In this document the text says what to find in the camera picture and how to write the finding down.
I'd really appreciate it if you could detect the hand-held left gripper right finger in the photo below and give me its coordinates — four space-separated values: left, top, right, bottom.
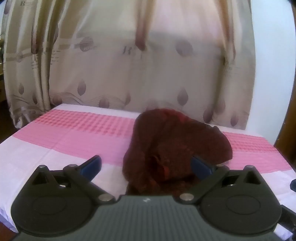
177 155 264 205

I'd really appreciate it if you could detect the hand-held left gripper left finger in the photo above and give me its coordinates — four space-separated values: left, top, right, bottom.
31 155 116 205

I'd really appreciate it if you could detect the maroon knit garment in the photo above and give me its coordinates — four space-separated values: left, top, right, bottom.
122 108 233 195

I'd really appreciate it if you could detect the pink and white bed sheet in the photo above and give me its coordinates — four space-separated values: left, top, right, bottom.
0 103 296 239

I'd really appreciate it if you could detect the beige leaf-print curtain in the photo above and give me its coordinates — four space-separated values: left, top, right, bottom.
0 0 256 131

